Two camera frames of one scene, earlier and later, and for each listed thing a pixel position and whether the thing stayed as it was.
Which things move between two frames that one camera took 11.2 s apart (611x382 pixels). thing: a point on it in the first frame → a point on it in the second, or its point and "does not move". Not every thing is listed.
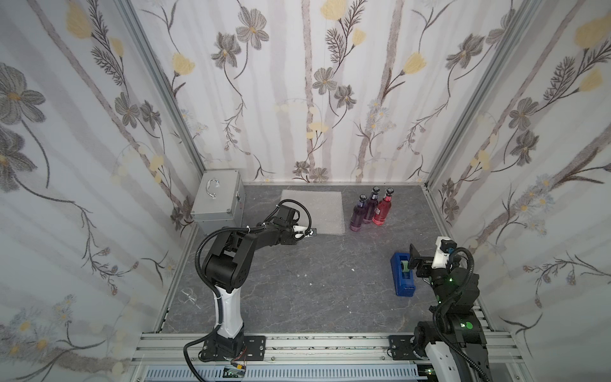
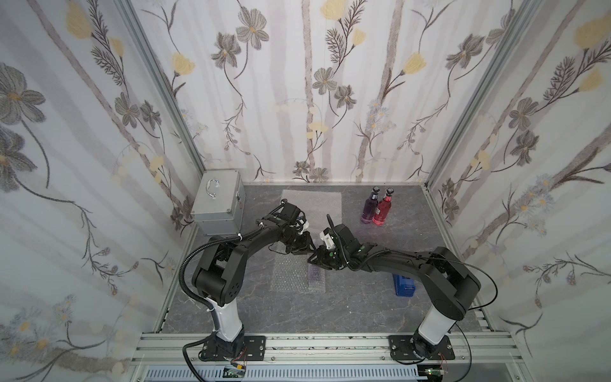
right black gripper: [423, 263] → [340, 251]
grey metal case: [220, 201] does not move
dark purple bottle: [371, 205] does not move
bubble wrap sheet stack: [324, 207] does not move
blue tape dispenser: [403, 275] does not move
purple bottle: [358, 214] → [316, 274]
